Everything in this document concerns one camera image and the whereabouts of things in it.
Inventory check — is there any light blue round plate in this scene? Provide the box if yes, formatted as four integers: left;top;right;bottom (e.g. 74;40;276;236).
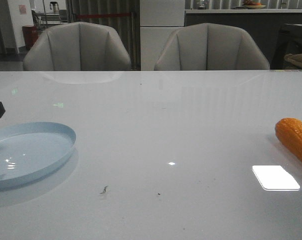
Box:
0;122;76;189

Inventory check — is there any orange corn cob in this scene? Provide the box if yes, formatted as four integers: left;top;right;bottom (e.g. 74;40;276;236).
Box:
275;118;302;162

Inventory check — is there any red trash bin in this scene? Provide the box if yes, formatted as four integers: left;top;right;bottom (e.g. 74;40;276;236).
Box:
22;25;38;50

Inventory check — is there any grey upholstered chair left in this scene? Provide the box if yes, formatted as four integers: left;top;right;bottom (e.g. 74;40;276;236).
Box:
23;21;131;72

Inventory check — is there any grey upholstered chair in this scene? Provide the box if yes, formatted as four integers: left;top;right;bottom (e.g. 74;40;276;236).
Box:
154;23;270;71
23;21;131;72

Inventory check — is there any red barrier belt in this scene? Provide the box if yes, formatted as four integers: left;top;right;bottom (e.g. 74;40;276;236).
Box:
75;12;136;19

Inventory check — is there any white cabinet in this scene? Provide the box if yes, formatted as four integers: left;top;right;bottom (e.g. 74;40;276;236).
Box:
140;0;185;71

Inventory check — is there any grey upholstered chair right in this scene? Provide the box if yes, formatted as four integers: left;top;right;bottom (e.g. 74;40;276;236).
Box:
154;23;270;71

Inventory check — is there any fruit bowl on counter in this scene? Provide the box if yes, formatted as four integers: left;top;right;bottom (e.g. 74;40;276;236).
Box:
242;0;266;10

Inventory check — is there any grey counter with white top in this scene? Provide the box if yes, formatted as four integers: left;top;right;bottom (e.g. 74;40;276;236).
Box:
184;9;302;65

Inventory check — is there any dark armchair with cushion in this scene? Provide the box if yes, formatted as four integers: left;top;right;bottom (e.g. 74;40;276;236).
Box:
270;23;302;70

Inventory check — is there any pink wall sign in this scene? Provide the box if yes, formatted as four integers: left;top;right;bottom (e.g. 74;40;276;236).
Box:
18;4;27;15

